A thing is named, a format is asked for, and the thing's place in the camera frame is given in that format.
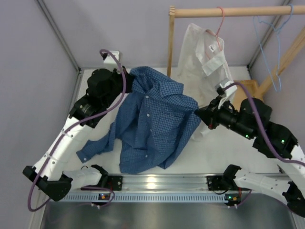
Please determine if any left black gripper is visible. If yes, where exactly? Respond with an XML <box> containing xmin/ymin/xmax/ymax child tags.
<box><xmin>102</xmin><ymin>65</ymin><xmax>134</xmax><ymax>108</ymax></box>

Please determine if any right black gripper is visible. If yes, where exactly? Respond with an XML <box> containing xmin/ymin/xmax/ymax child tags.
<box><xmin>193</xmin><ymin>96</ymin><xmax>254</xmax><ymax>140</ymax></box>

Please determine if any blue checkered shirt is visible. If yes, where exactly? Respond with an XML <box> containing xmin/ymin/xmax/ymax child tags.
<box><xmin>77</xmin><ymin>67</ymin><xmax>201</xmax><ymax>174</ymax></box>

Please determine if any blue wire hanger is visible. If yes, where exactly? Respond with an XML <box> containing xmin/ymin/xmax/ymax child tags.
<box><xmin>252</xmin><ymin>4</ymin><xmax>295</xmax><ymax>93</ymax></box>

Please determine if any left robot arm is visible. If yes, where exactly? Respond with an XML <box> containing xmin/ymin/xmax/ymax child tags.
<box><xmin>23</xmin><ymin>68</ymin><xmax>134</xmax><ymax>201</ymax></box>

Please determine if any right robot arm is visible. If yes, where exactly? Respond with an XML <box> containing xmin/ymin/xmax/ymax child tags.
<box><xmin>194</xmin><ymin>97</ymin><xmax>305</xmax><ymax>217</ymax></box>

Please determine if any white shirt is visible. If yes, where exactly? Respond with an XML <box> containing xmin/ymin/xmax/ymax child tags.
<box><xmin>175</xmin><ymin>22</ymin><xmax>235</xmax><ymax>142</ymax></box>

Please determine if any wooden clothes rack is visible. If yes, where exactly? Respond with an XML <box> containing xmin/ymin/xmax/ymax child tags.
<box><xmin>167</xmin><ymin>5</ymin><xmax>305</xmax><ymax>99</ymax></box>

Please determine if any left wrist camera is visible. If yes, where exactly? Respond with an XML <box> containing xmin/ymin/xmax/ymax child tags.
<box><xmin>102</xmin><ymin>51</ymin><xmax>121</xmax><ymax>71</ymax></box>

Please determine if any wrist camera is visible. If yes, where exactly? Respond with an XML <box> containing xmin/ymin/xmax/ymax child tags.
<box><xmin>102</xmin><ymin>51</ymin><xmax>121</xmax><ymax>71</ymax></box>
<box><xmin>215</xmin><ymin>79</ymin><xmax>237</xmax><ymax>100</ymax></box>

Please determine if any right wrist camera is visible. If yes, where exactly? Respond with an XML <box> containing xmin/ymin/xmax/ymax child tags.
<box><xmin>215</xmin><ymin>79</ymin><xmax>237</xmax><ymax>100</ymax></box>

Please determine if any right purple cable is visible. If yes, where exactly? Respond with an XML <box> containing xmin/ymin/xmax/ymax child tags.
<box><xmin>219</xmin><ymin>82</ymin><xmax>305</xmax><ymax>167</ymax></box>

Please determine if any pink wire hanger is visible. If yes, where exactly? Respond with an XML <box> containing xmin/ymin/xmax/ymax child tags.
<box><xmin>204</xmin><ymin>6</ymin><xmax>225</xmax><ymax>60</ymax></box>

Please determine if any aluminium mounting rail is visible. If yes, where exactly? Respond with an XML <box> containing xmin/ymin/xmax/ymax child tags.
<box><xmin>39</xmin><ymin>173</ymin><xmax>289</xmax><ymax>191</ymax></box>

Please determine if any left corner aluminium post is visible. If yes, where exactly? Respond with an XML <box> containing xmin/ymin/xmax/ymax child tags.
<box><xmin>35</xmin><ymin>0</ymin><xmax>81</xmax><ymax>72</ymax></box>

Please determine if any corner aluminium post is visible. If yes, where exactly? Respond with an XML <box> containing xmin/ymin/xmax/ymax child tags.
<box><xmin>247</xmin><ymin>0</ymin><xmax>294</xmax><ymax>70</ymax></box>
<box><xmin>35</xmin><ymin>0</ymin><xmax>81</xmax><ymax>72</ymax></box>

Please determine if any right corner aluminium post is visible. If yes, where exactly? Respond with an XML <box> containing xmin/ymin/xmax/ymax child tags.
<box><xmin>247</xmin><ymin>0</ymin><xmax>294</xmax><ymax>70</ymax></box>

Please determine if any perforated cable duct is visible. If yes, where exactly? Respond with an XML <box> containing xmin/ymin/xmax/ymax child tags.
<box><xmin>61</xmin><ymin>192</ymin><xmax>238</xmax><ymax>203</ymax></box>

